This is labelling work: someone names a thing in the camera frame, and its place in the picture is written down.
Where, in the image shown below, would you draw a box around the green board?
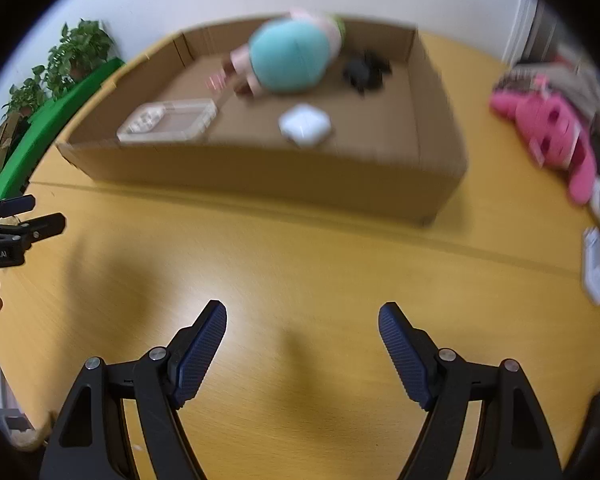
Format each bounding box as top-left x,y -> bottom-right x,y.
0,57 -> 126,202

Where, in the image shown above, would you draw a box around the white phone stand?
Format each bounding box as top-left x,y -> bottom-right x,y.
579,226 -> 600,307

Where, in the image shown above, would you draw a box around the white door frame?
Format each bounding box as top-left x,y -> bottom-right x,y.
504,0 -> 543,67

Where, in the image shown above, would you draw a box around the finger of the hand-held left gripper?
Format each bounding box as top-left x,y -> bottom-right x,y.
0,195 -> 36,218
0,213 -> 67,247

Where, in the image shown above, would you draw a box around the pink plush toy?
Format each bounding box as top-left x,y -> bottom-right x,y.
489,74 -> 599,206

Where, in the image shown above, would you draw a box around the cardboard box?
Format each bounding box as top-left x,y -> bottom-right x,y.
55,12 -> 469,227

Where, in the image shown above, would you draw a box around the teal headed plush doll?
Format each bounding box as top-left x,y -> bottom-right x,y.
222,8 -> 348,98

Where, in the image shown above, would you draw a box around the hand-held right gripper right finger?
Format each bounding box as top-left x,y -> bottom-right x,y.
378,302 -> 563,480

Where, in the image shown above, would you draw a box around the large green potted plant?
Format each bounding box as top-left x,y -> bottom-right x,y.
45,19 -> 117,97

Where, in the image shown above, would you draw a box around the white earbuds case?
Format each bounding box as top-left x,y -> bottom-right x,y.
278,103 -> 334,149

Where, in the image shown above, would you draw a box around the black eyeglasses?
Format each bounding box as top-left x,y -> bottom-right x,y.
342,50 -> 394,96

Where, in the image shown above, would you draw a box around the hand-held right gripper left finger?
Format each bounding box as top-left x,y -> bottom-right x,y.
40,300 -> 228,480

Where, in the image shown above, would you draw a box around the small green potted plant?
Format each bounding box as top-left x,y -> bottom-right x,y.
1,64 -> 49,122

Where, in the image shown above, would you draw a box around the clear phone case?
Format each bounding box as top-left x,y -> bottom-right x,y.
116,99 -> 219,147

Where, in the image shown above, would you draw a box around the beige canvas bag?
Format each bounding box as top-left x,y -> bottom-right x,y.
509,42 -> 600,128

